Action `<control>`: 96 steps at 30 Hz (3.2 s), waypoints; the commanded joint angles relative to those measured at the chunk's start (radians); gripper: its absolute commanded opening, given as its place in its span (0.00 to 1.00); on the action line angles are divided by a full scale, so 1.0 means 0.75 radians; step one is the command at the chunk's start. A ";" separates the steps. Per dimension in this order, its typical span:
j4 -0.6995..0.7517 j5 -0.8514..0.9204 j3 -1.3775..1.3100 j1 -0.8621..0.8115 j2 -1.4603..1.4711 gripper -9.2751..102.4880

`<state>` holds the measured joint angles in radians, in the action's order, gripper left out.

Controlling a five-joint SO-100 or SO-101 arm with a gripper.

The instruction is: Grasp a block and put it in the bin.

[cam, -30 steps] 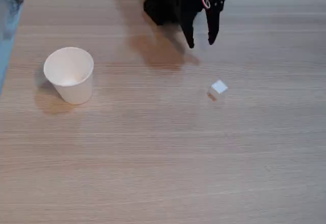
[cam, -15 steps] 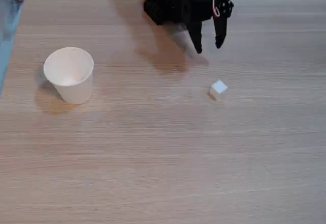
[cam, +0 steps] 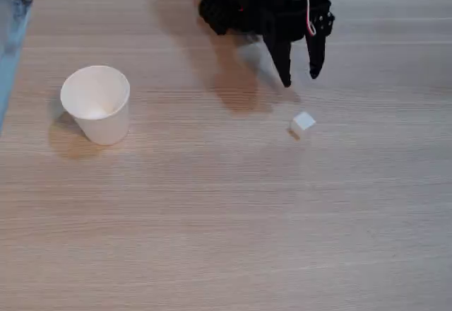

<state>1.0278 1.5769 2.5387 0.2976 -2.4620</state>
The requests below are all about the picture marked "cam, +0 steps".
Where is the red and white cable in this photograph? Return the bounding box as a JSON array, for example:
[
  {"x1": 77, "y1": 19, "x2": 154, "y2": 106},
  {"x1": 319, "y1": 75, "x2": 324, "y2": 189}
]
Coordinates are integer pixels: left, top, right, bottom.
[{"x1": 304, "y1": 0, "x2": 317, "y2": 37}]

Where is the person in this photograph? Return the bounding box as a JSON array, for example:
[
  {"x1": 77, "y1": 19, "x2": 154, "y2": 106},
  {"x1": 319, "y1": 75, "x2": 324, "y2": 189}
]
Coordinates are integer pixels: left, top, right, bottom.
[{"x1": 0, "y1": 0, "x2": 35, "y2": 56}]

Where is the white cube block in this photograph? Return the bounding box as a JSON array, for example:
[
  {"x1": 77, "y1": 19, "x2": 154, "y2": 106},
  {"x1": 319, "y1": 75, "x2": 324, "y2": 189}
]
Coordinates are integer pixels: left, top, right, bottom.
[{"x1": 289, "y1": 111, "x2": 317, "y2": 141}]

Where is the white paper cup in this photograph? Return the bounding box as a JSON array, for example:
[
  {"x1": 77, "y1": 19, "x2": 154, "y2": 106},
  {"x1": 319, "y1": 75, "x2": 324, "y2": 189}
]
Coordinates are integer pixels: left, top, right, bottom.
[{"x1": 59, "y1": 64, "x2": 131, "y2": 146}]

